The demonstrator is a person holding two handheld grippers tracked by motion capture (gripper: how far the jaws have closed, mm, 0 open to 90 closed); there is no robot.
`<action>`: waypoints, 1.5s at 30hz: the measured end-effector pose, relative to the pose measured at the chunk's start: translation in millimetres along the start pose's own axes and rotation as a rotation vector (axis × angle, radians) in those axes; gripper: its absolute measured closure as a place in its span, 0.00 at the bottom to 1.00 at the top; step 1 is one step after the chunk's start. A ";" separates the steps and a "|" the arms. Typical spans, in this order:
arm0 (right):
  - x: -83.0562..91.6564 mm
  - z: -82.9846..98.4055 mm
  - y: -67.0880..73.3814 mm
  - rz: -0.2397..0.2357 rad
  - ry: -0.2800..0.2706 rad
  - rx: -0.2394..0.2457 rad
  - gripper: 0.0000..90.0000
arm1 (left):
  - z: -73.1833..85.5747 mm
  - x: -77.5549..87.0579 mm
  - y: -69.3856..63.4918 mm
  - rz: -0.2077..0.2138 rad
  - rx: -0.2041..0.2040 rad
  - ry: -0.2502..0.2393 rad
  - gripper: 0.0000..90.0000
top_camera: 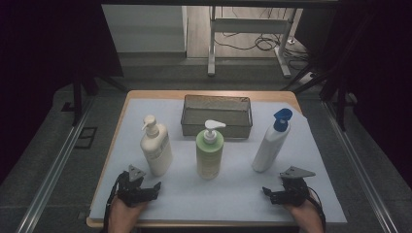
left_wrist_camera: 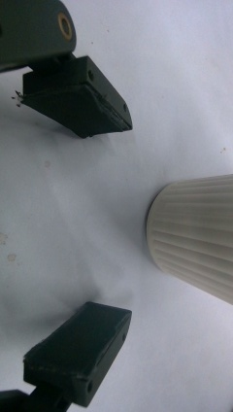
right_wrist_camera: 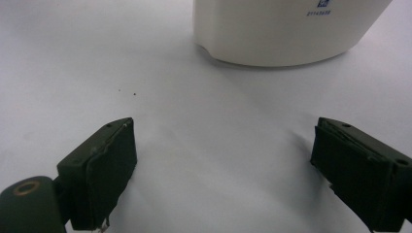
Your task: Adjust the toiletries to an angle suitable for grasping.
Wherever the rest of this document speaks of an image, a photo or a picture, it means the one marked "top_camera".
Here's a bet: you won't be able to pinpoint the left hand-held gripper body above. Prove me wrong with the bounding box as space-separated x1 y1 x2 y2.
116 164 154 208

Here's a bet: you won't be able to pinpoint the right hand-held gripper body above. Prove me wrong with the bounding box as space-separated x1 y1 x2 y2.
280 166 316 207

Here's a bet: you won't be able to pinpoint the cream pump bottle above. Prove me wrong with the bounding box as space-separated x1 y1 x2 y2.
139 115 174 178

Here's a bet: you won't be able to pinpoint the white bottle with blue pump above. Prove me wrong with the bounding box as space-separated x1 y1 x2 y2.
252 108 293 173

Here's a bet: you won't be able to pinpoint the green pump bottle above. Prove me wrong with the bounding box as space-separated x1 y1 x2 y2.
195 119 227 181

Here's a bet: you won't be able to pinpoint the grey mesh basket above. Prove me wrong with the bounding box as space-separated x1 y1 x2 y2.
180 94 254 139

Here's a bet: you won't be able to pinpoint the person's left hand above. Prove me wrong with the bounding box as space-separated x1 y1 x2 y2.
108 196 148 227

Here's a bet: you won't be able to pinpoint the person's right hand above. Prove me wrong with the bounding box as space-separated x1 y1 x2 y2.
285 193 325 227

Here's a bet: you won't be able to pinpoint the black tripod stand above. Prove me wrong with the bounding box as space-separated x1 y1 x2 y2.
281 64 353 132
71 64 128 127

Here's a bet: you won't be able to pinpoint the white power strip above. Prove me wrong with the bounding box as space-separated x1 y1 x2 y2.
300 72 317 84

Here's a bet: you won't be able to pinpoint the dark curtain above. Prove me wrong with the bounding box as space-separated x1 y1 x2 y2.
294 0 412 190
0 0 124 186

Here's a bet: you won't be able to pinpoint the white cabinet panel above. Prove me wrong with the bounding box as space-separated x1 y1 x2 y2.
101 4 189 53

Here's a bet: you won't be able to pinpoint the aluminium floor rail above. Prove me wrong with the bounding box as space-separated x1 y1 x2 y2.
16 96 95 233
322 100 400 233

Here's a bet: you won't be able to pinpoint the black floor cables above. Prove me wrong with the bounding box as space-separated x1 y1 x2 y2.
213 8 310 71

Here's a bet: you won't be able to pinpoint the white desk frame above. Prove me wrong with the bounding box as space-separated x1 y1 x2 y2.
207 6 297 79

